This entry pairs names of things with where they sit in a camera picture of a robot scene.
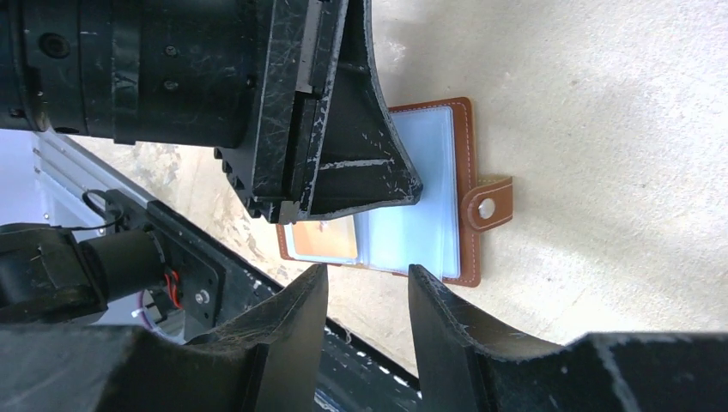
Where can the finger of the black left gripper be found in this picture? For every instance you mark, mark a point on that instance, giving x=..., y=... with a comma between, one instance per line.
x=356, y=160

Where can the aluminium frame rail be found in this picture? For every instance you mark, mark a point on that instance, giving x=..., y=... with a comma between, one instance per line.
x=64, y=170

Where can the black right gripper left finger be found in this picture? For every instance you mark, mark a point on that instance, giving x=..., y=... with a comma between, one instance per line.
x=266, y=359

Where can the brown leather card holder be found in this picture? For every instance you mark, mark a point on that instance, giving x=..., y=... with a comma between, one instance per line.
x=443, y=231

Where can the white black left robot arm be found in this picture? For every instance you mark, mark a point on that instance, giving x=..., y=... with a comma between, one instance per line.
x=49, y=276

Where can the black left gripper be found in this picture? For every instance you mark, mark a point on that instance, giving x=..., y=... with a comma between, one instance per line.
x=253, y=78

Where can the orange card in holder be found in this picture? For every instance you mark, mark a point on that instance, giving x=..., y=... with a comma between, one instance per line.
x=333, y=240

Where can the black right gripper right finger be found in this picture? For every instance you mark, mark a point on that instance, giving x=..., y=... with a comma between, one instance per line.
x=469, y=360

